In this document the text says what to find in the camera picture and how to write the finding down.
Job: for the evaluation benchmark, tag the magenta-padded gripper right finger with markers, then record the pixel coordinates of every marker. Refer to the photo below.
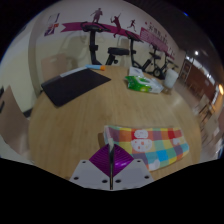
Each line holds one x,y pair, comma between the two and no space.
133,173

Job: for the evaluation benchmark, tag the colourful checkered towel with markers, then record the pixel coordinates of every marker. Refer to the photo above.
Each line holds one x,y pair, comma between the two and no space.
160,146

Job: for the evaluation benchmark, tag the group of ceiling lights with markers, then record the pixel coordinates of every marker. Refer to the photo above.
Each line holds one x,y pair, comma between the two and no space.
196,52

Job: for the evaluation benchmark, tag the group of wall posters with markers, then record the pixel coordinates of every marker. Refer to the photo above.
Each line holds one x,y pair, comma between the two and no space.
52,25

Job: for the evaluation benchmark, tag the black exercise bike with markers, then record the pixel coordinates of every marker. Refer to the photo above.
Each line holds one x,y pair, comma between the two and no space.
168,64
94,46
133,53
156,63

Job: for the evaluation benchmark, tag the brown wooden chair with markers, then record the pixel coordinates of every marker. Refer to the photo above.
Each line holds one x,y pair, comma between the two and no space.
11,123
55,68

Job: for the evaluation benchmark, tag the green wet wipes pack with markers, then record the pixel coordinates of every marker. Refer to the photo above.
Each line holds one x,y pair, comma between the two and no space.
143,84

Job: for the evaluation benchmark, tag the small white box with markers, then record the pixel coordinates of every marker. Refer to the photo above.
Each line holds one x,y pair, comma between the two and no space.
135,71

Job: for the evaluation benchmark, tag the brown round coaster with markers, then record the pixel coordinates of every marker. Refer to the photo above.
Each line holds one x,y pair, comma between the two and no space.
166,90

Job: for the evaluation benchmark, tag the white paper strip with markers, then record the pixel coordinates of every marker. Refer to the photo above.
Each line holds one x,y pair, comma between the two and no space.
74,71

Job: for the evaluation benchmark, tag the black mouse pad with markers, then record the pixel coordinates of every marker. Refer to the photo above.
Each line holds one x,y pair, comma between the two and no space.
73,86

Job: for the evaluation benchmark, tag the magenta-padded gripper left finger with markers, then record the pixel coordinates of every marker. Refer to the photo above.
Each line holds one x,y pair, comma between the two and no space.
90,173

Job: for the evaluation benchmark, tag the blue and orange pen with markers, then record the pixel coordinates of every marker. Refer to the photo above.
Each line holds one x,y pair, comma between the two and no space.
95,67

